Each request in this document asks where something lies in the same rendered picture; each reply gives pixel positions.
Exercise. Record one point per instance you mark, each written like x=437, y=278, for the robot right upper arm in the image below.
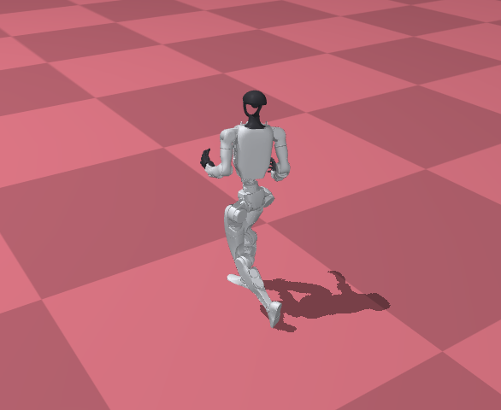
x=281, y=150

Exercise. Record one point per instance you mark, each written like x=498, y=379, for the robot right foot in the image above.
x=236, y=280

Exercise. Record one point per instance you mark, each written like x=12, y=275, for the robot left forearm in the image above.
x=214, y=172

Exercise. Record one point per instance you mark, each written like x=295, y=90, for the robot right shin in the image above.
x=252, y=251

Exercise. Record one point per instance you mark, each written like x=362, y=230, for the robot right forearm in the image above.
x=278, y=177

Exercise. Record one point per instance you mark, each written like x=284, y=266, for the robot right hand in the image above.
x=273, y=165

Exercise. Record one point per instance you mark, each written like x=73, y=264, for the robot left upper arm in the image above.
x=227, y=137

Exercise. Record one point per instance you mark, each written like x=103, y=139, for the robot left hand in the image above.
x=205, y=159

